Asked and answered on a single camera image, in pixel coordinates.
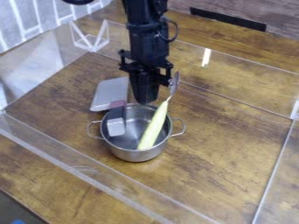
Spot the silver block with dark bands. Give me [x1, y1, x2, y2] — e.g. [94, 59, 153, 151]
[90, 77, 129, 137]

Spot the clear acrylic corner bracket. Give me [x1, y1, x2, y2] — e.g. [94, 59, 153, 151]
[70, 21, 110, 53]

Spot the silver metal pot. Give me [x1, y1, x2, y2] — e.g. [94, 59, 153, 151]
[87, 103, 187, 162]

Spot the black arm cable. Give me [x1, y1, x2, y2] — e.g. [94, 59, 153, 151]
[157, 17, 181, 43]

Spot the clear acrylic enclosure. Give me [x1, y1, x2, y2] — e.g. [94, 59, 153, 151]
[0, 19, 299, 224]

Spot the black strip on wall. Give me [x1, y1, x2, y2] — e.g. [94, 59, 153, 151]
[190, 7, 268, 32]

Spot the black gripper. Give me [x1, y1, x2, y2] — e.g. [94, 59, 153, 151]
[118, 20, 174, 104]

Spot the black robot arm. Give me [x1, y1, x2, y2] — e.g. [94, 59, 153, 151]
[118, 0, 179, 104]

